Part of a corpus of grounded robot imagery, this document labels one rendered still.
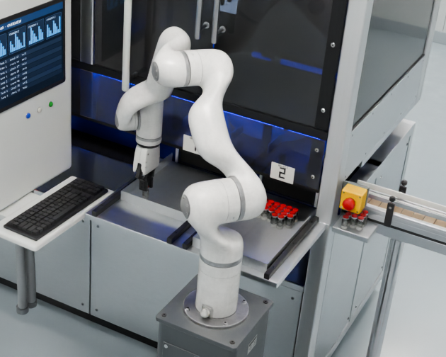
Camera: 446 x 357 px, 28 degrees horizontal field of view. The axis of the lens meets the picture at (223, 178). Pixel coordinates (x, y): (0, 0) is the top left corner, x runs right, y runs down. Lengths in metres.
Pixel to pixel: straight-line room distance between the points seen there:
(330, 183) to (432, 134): 3.03
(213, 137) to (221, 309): 0.49
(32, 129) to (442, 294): 2.17
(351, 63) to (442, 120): 3.42
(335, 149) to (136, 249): 0.99
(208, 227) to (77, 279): 1.47
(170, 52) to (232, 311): 0.75
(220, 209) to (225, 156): 0.15
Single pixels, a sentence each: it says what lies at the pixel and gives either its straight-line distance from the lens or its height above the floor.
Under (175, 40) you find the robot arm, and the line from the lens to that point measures 2.53.
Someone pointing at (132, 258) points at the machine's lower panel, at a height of 0.45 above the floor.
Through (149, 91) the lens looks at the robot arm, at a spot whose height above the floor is 1.32.
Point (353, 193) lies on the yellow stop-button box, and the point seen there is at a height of 1.03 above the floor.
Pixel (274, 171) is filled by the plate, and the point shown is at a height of 1.02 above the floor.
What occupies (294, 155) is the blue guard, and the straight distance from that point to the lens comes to 2.94.
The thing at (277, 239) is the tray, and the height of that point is 0.88.
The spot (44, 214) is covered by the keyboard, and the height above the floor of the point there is 0.83.
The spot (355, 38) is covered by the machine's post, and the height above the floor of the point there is 1.54.
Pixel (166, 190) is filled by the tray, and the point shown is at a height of 0.88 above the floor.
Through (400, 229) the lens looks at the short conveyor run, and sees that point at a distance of 3.05.
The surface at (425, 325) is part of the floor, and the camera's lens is 4.14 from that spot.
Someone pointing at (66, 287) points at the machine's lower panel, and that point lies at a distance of 3.80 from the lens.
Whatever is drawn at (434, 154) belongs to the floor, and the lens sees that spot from 5.66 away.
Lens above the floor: 2.43
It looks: 29 degrees down
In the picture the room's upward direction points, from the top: 5 degrees clockwise
